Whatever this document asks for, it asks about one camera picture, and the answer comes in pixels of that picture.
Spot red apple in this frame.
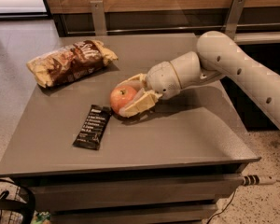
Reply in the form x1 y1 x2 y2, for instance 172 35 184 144
110 85 137 114

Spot striped black white connector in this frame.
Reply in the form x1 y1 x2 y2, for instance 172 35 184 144
242 175 276 186

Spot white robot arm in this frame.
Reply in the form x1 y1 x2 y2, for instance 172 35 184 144
119 31 280 130

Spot green packet on floor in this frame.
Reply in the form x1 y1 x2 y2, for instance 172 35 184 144
31 212 51 224

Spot black rxbar chocolate wrapper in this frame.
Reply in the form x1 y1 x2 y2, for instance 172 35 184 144
73 105 112 150

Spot grey cabinet drawers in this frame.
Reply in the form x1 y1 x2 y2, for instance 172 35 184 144
14 166 243 224

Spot black bag strap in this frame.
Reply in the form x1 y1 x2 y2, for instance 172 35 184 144
0 178 37 224

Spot horizontal metal rail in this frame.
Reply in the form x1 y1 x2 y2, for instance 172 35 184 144
66 21 280 35

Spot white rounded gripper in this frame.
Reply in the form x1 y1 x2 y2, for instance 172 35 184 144
117 62 181 118

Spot left metal wall bracket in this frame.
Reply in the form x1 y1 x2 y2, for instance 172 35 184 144
91 0 107 36

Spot thin black cable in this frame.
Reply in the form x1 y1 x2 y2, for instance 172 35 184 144
205 189 238 224

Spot brown yellow chip bag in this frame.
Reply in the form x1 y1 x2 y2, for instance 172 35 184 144
27 40 118 88

